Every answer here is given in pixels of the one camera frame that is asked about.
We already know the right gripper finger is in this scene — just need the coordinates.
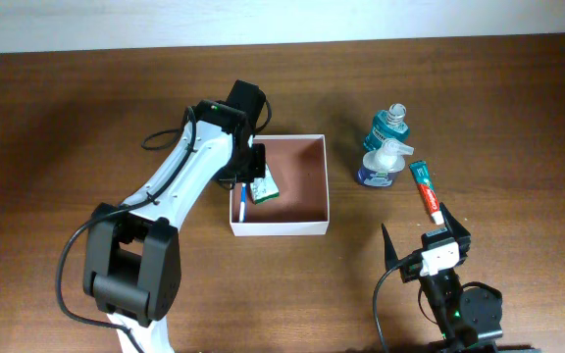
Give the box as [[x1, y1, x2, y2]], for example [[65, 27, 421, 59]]
[[439, 202, 471, 245], [382, 224, 399, 271]]

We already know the blue white toothbrush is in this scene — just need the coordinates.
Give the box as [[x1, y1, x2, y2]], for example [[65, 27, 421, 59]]
[[238, 183, 247, 223]]

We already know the green white soap packet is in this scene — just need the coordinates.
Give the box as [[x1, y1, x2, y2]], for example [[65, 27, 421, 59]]
[[249, 165, 280, 204]]

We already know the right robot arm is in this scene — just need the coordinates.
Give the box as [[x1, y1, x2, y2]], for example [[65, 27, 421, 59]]
[[372, 204, 503, 352]]

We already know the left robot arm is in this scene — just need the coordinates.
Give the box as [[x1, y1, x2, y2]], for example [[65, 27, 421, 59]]
[[82, 80, 270, 352]]

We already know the pink open cardboard box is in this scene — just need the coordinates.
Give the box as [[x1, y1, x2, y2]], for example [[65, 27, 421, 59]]
[[229, 134, 330, 237]]

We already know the red green toothpaste tube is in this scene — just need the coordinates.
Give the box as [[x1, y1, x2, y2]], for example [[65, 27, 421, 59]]
[[409, 161, 444, 226]]

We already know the foam handwash pump bottle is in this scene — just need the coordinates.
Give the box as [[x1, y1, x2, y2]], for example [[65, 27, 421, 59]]
[[356, 138, 414, 188]]

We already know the teal mouthwash bottle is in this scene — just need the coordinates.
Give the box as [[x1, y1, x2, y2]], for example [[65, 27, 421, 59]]
[[363, 103, 410, 151]]

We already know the right black cable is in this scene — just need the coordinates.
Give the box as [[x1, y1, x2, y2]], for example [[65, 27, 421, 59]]
[[372, 254, 421, 353]]

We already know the black cable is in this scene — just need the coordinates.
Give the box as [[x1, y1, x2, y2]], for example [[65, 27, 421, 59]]
[[372, 254, 421, 353], [54, 100, 274, 353]]

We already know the left black cable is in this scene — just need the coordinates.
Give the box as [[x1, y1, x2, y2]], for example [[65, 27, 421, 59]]
[[54, 100, 274, 353]]

